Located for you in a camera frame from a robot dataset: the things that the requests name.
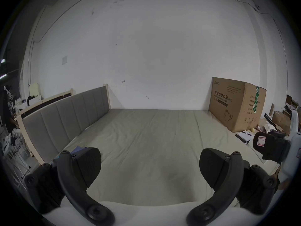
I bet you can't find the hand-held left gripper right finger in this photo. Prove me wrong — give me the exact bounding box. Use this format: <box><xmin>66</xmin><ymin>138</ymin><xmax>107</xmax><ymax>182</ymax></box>
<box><xmin>186</xmin><ymin>148</ymin><xmax>278</xmax><ymax>226</ymax></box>

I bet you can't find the brown cardboard carton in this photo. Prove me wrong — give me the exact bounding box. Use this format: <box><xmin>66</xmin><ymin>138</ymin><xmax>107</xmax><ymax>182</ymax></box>
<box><xmin>208</xmin><ymin>77</ymin><xmax>267</xmax><ymax>133</ymax></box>

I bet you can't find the white paper pad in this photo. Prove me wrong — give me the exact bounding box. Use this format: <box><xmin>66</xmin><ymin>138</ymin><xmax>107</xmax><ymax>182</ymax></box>
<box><xmin>235</xmin><ymin>130</ymin><xmax>254</xmax><ymax>145</ymax></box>

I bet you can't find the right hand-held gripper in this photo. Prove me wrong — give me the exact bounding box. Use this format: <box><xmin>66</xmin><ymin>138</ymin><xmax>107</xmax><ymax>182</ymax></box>
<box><xmin>253</xmin><ymin>110</ymin><xmax>301</xmax><ymax>186</ymax></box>

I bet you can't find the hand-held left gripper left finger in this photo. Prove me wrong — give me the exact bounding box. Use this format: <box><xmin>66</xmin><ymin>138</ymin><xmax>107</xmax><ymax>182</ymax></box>
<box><xmin>25</xmin><ymin>147</ymin><xmax>116</xmax><ymax>226</ymax></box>

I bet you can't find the grey padded headboard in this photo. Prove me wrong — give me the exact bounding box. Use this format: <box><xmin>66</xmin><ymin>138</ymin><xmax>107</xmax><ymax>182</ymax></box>
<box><xmin>21</xmin><ymin>84</ymin><xmax>111</xmax><ymax>164</ymax></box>

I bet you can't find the bed with beige sheet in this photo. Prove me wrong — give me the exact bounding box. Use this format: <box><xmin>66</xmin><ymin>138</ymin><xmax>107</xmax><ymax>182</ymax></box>
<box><xmin>42</xmin><ymin>108</ymin><xmax>280</xmax><ymax>208</ymax></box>

